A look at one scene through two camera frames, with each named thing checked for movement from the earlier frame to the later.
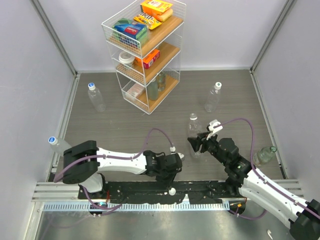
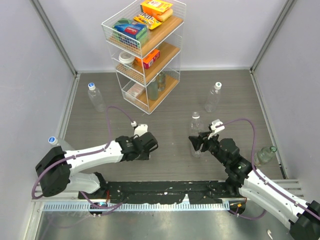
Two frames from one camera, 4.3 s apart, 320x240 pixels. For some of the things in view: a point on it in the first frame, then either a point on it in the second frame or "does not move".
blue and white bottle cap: (91, 86) does not move
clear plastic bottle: (212, 98) does not move
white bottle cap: (172, 191) -> (195, 115)
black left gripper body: (167, 177) -> (143, 155)
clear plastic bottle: (96, 97) does not move
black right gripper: (196, 142) does not move
